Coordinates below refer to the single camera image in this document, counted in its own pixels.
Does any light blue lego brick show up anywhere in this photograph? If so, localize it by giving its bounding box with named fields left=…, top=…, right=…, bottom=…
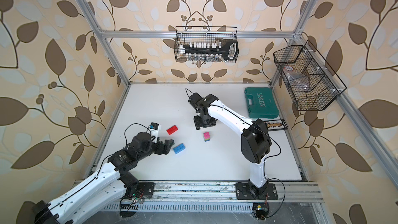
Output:
left=173, top=143, right=186, bottom=155

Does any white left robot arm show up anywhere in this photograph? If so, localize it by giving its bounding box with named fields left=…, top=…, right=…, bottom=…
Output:
left=31, top=132, right=175, bottom=224

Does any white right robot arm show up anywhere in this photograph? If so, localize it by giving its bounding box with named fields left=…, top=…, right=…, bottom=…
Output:
left=188, top=93, right=272, bottom=189

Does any red lego brick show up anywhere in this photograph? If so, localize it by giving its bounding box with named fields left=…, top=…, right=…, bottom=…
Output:
left=167, top=125, right=178, bottom=135

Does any green plastic tool case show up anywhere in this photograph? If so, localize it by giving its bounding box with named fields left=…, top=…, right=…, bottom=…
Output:
left=244, top=87, right=279, bottom=119

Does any small electronics board left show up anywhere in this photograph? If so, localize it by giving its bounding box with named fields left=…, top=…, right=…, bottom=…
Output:
left=119, top=191, right=145, bottom=218

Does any small electronics board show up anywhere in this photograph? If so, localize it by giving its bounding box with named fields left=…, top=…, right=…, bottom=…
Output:
left=119, top=191, right=145, bottom=218
left=253, top=203, right=269, bottom=220

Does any black socket set holder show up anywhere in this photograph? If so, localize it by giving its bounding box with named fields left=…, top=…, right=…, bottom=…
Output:
left=174, top=39, right=239, bottom=62

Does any black charging board with connectors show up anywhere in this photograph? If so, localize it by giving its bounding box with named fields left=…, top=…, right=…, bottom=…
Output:
left=265, top=119, right=288, bottom=131

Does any plastic bag in basket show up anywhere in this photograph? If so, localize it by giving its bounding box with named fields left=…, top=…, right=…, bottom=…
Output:
left=283, top=66, right=311, bottom=91

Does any small electronics board right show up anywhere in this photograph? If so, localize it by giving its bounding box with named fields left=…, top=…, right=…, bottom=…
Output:
left=253, top=203, right=269, bottom=220

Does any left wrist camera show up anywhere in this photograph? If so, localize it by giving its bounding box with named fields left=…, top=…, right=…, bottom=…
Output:
left=149, top=122, right=161, bottom=143

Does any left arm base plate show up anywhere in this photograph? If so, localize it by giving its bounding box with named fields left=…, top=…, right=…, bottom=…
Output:
left=130, top=182, right=155, bottom=199

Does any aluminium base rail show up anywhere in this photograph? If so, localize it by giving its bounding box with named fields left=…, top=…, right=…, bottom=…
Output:
left=140, top=180, right=324, bottom=203

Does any black wire basket centre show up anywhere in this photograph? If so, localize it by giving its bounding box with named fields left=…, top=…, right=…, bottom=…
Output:
left=174, top=26, right=239, bottom=63

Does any black wire basket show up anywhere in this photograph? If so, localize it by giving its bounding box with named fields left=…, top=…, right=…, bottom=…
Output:
left=174, top=26, right=239, bottom=63
left=273, top=40, right=347, bottom=111

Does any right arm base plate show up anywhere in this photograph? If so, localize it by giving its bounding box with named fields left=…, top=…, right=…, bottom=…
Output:
left=235, top=182, right=279, bottom=201

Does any horizontal aluminium frame bar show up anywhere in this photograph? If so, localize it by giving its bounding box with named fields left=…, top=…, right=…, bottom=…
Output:
left=101, top=30, right=296, bottom=39

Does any black wire basket right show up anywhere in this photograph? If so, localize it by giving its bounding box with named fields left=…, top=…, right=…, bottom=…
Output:
left=273, top=40, right=347, bottom=111

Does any aluminium frame post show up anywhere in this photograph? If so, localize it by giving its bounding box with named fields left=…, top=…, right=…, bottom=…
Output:
left=294, top=0, right=318, bottom=37

